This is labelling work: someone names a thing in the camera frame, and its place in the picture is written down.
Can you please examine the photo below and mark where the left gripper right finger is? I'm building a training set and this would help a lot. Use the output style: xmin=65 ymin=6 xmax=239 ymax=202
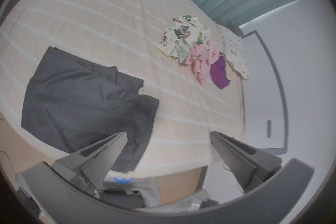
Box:
xmin=209 ymin=131 xmax=282 ymax=194

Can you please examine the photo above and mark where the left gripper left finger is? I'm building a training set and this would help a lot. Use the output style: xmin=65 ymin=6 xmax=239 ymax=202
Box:
xmin=53 ymin=131 xmax=129 ymax=193

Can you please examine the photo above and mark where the black T-shirt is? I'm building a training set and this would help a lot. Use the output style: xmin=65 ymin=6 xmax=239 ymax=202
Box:
xmin=21 ymin=46 xmax=160 ymax=173

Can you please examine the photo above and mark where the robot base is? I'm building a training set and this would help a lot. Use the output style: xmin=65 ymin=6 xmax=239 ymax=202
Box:
xmin=16 ymin=172 xmax=221 ymax=214

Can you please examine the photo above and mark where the bed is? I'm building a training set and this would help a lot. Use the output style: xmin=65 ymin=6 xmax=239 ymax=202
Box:
xmin=0 ymin=0 xmax=289 ymax=179

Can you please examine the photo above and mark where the purple garment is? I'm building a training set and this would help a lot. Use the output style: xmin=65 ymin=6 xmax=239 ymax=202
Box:
xmin=209 ymin=52 xmax=231 ymax=89

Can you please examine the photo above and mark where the pink garment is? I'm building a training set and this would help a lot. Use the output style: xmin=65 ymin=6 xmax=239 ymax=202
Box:
xmin=183 ymin=40 xmax=221 ymax=85

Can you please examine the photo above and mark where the white printed pillow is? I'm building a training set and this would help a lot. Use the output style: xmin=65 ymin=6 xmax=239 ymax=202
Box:
xmin=216 ymin=24 xmax=250 ymax=80

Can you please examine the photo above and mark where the grey bedside table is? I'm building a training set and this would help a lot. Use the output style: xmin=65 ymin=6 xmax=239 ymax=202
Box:
xmin=215 ymin=18 xmax=242 ymax=36

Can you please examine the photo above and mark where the white printed pyjama top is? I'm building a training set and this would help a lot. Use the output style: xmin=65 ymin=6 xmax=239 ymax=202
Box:
xmin=157 ymin=14 xmax=212 ymax=66

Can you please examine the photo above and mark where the black cable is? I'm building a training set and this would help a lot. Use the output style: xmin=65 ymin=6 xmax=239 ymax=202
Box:
xmin=0 ymin=151 xmax=12 ymax=176

